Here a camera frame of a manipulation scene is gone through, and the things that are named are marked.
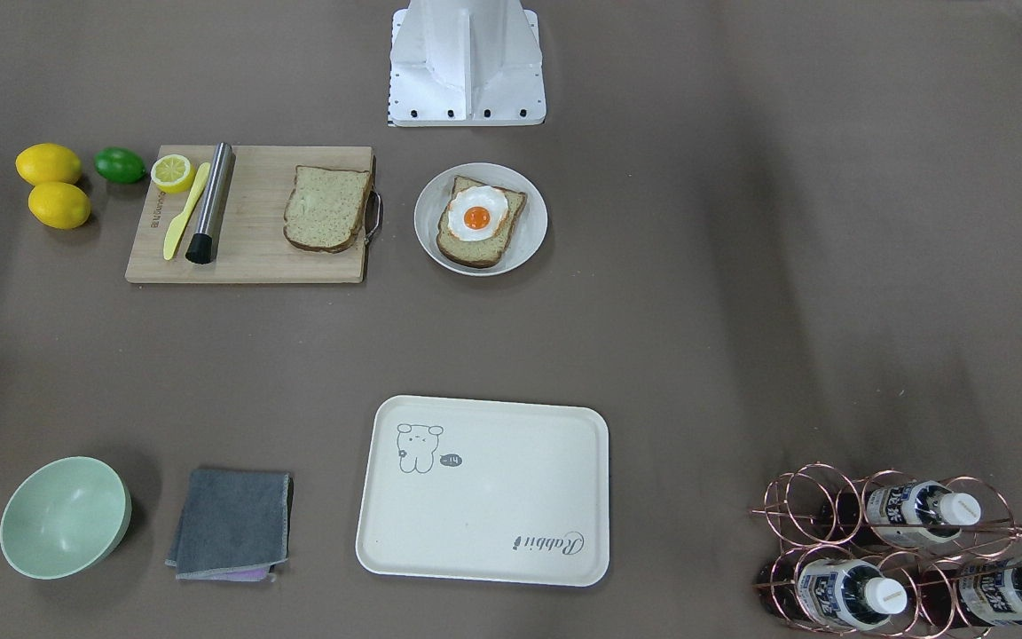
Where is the white round plate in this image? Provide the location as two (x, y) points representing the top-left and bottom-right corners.
(413, 162), (550, 278)

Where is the bread slice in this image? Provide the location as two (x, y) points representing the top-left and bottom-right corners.
(436, 177), (528, 269)
(283, 165), (373, 254)

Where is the cream rabbit tray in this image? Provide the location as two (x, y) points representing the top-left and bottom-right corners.
(354, 395), (611, 588)

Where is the bread slice on plate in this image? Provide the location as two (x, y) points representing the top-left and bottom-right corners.
(436, 177), (528, 269)

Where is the fried egg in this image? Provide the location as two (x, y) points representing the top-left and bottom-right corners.
(445, 185), (510, 242)

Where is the wooden cutting board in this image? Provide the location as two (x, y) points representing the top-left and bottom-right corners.
(125, 145), (374, 284)

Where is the steel muddler black tip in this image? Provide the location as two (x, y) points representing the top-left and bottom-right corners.
(185, 142), (236, 265)

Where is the grey folded cloth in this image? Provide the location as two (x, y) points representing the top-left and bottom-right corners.
(165, 468), (295, 582)

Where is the yellow plastic knife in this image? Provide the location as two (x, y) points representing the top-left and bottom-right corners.
(162, 162), (211, 260)

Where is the half lemon slice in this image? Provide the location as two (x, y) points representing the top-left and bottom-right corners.
(150, 154), (196, 193)

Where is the green lime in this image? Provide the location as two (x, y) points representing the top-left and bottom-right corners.
(93, 146), (147, 185)

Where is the bottle top white cap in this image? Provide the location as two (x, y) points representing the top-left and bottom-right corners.
(814, 480), (982, 549)

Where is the yellow lemon lower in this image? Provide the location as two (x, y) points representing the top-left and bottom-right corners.
(28, 182), (90, 230)

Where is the yellow lemon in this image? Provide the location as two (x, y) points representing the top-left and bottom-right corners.
(15, 143), (83, 185)
(28, 182), (90, 230)

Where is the green bowl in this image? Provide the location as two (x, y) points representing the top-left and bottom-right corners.
(0, 456), (131, 580)

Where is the yellow lemon upper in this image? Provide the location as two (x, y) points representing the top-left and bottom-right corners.
(15, 143), (83, 185)

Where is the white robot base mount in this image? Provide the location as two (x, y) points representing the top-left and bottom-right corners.
(387, 1), (547, 127)

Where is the copper wire bottle rack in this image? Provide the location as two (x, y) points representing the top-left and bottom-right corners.
(753, 462), (1022, 638)

